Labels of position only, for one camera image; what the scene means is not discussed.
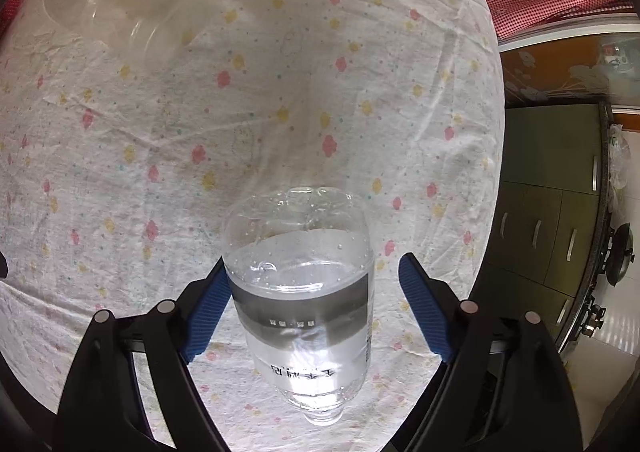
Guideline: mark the green drawer cabinet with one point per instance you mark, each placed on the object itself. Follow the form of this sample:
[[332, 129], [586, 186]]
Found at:
[[545, 242]]

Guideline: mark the black gas stove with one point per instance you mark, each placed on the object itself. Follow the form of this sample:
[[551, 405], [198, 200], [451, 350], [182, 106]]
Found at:
[[595, 317]]

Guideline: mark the orange glass sliding door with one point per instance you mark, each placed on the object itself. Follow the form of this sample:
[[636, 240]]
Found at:
[[565, 71]]

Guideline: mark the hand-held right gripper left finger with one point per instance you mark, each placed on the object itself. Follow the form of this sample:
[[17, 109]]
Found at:
[[210, 312]]

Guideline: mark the white plastic bag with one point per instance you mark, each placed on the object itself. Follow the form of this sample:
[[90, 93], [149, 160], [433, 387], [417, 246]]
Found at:
[[617, 161]]

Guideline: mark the white floral tablecloth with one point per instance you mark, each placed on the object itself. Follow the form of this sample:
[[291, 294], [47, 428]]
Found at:
[[250, 131]]

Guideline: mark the clear plastic water bottle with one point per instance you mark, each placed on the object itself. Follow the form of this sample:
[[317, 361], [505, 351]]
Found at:
[[300, 282]]

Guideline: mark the black frying pan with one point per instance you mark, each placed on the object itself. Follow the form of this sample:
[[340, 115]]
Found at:
[[620, 257]]

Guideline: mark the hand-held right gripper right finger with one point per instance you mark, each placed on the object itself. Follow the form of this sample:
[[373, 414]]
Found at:
[[425, 307]]

